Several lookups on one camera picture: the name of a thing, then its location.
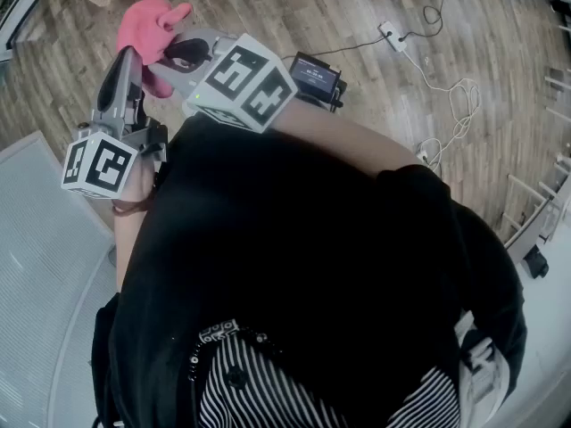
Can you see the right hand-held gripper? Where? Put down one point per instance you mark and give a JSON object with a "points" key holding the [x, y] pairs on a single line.
{"points": [[243, 83]]}

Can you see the pink cloth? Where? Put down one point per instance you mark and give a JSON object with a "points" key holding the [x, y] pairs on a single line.
{"points": [[143, 29]]}

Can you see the black white striped garment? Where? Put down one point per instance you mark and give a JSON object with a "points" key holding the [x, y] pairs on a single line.
{"points": [[267, 395]]}

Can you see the person's left forearm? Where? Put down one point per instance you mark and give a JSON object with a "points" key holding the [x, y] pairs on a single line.
{"points": [[129, 239]]}

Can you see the person's black shirt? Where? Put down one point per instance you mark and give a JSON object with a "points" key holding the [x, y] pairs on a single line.
{"points": [[290, 239]]}

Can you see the black caster wheel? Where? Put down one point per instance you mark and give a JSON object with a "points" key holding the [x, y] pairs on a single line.
{"points": [[535, 263]]}

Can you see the white printed garment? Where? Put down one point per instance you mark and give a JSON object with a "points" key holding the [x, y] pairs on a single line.
{"points": [[479, 364]]}

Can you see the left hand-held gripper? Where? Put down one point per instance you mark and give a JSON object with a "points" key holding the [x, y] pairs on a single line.
{"points": [[100, 165]]}

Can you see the frosted glass panel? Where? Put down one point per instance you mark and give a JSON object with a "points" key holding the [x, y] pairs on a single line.
{"points": [[40, 248]]}

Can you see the person's right forearm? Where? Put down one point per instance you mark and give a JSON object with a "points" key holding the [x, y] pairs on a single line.
{"points": [[339, 136]]}

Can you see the black display screen with stand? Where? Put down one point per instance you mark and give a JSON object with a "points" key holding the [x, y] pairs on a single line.
{"points": [[312, 74]]}

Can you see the small white plug socket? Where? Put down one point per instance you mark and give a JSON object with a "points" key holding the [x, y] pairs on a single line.
{"points": [[424, 154]]}

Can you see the white desk frame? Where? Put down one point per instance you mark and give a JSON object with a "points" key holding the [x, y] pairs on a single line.
{"points": [[555, 214]]}

